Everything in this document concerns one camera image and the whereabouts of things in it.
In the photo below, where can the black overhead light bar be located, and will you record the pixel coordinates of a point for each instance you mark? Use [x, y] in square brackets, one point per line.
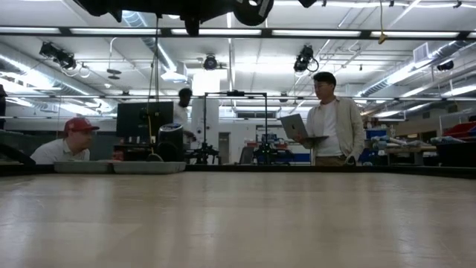
[463, 35]

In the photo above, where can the large black case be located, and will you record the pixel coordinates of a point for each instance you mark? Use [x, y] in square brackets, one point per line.
[457, 154]

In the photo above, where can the black ceiling camera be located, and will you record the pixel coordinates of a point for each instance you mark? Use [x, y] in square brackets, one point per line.
[210, 62]
[56, 54]
[305, 56]

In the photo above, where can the white ceiling vent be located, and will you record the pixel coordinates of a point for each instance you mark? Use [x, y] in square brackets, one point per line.
[421, 53]

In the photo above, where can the black rig frame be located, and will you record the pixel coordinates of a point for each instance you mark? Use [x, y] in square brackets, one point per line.
[236, 93]

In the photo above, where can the red storage bin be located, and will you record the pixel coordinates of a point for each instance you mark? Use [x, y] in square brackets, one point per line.
[461, 130]

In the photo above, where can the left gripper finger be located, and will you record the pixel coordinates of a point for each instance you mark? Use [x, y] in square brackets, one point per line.
[230, 7]

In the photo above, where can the black aluminium table frame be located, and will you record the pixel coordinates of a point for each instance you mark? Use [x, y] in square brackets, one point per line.
[260, 168]

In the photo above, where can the blue storage bin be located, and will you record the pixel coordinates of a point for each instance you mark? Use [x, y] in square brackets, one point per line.
[372, 155]
[375, 134]

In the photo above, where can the black ceiling spotlight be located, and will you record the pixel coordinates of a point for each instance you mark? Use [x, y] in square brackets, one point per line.
[445, 66]

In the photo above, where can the grey tool kit case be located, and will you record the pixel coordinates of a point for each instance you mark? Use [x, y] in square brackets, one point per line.
[148, 167]

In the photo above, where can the yellow hanging tag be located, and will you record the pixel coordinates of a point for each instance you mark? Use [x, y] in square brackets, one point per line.
[382, 38]

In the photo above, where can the wooden work table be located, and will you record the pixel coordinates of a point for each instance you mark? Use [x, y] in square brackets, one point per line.
[409, 149]

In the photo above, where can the grey laptop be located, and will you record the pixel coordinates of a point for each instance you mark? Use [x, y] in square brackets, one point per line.
[294, 126]

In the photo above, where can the black monitor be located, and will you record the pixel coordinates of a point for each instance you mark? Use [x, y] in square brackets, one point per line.
[130, 119]

